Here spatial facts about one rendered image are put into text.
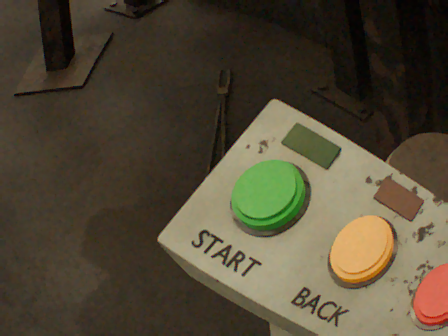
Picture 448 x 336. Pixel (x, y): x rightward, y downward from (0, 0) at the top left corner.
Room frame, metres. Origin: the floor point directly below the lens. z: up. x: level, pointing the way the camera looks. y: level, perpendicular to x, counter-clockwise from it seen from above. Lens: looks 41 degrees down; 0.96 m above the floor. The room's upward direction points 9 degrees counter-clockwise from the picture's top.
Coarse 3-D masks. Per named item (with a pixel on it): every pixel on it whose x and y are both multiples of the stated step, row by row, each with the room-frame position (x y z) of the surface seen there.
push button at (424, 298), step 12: (444, 264) 0.28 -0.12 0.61; (432, 276) 0.27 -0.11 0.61; (444, 276) 0.27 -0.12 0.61; (420, 288) 0.27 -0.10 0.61; (432, 288) 0.27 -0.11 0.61; (444, 288) 0.26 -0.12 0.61; (420, 300) 0.26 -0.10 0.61; (432, 300) 0.26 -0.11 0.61; (444, 300) 0.25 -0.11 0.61; (420, 312) 0.26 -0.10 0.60; (432, 312) 0.25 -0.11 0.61; (444, 312) 0.24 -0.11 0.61; (432, 324) 0.24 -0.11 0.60
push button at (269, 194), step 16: (272, 160) 0.40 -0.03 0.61; (240, 176) 0.39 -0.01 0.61; (256, 176) 0.39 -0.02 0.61; (272, 176) 0.38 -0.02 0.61; (288, 176) 0.38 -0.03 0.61; (240, 192) 0.38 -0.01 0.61; (256, 192) 0.38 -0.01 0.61; (272, 192) 0.37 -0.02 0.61; (288, 192) 0.37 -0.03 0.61; (304, 192) 0.37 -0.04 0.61; (240, 208) 0.37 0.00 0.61; (256, 208) 0.37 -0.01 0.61; (272, 208) 0.36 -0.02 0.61; (288, 208) 0.36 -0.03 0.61; (256, 224) 0.36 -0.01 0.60; (272, 224) 0.36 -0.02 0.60
